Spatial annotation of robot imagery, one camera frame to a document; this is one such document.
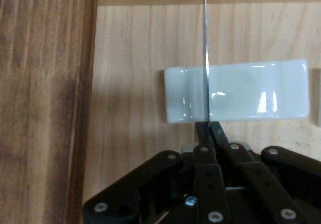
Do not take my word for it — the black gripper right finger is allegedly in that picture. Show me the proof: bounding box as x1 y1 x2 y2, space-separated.
211 121 321 224

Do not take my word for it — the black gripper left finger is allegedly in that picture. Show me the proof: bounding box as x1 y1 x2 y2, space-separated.
82 121 231 224

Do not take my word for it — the silver table knife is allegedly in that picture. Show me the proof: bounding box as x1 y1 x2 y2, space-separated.
180 0 253 155

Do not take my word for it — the white ceramic cutlery rest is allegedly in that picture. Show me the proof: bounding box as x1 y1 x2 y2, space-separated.
164 58 310 125

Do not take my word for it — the dark wooden drawer cabinet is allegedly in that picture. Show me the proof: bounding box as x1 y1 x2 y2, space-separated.
0 0 100 224

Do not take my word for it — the light wooden drawer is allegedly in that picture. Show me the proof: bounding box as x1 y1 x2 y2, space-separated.
81 0 321 209

